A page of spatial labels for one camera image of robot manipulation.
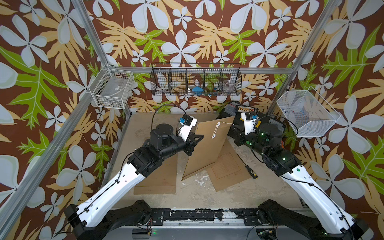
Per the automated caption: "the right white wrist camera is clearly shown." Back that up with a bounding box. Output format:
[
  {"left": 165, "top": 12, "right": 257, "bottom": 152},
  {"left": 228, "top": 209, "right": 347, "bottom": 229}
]
[{"left": 241, "top": 111, "right": 259, "bottom": 135}]

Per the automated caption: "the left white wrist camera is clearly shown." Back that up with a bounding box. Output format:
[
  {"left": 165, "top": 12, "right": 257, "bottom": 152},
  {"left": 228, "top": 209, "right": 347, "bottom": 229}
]
[{"left": 177, "top": 115, "right": 197, "bottom": 142}]

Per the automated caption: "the brown kraft file bag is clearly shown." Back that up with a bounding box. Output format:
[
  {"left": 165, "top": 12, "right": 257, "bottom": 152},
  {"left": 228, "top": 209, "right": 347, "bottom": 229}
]
[
  {"left": 182, "top": 116, "right": 235, "bottom": 181},
  {"left": 207, "top": 139, "right": 251, "bottom": 192},
  {"left": 134, "top": 155, "right": 178, "bottom": 195}
]

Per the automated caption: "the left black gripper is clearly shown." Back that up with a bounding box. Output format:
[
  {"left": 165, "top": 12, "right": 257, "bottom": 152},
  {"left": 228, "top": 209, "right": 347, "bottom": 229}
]
[{"left": 157, "top": 131, "right": 202, "bottom": 160}]

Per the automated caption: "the white wire basket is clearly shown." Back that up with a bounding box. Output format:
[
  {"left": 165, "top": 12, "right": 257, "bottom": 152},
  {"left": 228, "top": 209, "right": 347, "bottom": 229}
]
[
  {"left": 90, "top": 64, "right": 135, "bottom": 110},
  {"left": 277, "top": 87, "right": 341, "bottom": 138}
]

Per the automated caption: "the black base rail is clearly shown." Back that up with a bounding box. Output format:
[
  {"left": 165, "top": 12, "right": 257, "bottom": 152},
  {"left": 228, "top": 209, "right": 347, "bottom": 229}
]
[{"left": 139, "top": 208, "right": 275, "bottom": 226}]

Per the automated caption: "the black wire basket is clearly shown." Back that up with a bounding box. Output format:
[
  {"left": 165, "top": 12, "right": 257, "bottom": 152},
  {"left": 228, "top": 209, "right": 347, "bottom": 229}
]
[{"left": 149, "top": 62, "right": 243, "bottom": 97}]

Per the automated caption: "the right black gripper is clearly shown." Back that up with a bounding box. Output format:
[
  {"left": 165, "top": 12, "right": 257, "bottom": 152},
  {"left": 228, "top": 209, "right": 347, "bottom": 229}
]
[{"left": 231, "top": 124, "right": 271, "bottom": 160}]

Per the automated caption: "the black yellow screwdriver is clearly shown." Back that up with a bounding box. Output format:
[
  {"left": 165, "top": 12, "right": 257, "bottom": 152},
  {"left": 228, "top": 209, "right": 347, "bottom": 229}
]
[{"left": 240, "top": 157, "right": 258, "bottom": 179}]

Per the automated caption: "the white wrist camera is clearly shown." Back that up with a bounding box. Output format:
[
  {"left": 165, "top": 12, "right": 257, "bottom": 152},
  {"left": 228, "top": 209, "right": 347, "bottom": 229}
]
[
  {"left": 241, "top": 111, "right": 259, "bottom": 135},
  {"left": 177, "top": 115, "right": 197, "bottom": 142}
]

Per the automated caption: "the black yellow toolbox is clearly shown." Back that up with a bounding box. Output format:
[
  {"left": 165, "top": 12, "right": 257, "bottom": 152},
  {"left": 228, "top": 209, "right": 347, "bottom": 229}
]
[{"left": 218, "top": 102, "right": 286, "bottom": 153}]

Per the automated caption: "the blue object in basket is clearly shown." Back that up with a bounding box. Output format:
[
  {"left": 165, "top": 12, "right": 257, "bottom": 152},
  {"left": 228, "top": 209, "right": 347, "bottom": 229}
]
[{"left": 193, "top": 87, "right": 204, "bottom": 95}]

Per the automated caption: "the white wire basket right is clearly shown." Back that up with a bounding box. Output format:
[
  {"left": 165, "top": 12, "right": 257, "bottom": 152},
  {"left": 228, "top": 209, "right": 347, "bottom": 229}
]
[{"left": 277, "top": 87, "right": 341, "bottom": 138}]

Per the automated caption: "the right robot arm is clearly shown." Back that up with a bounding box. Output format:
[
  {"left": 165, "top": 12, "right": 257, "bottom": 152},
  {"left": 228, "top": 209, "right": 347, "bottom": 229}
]
[{"left": 229, "top": 122, "right": 369, "bottom": 240}]

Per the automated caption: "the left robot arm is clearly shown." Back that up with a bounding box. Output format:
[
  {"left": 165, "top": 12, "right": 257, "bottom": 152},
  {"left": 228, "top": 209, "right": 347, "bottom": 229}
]
[{"left": 65, "top": 115, "right": 204, "bottom": 240}]

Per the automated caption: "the white wire basket left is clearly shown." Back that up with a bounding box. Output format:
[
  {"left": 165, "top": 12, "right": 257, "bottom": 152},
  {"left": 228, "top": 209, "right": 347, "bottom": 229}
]
[{"left": 90, "top": 64, "right": 135, "bottom": 110}]

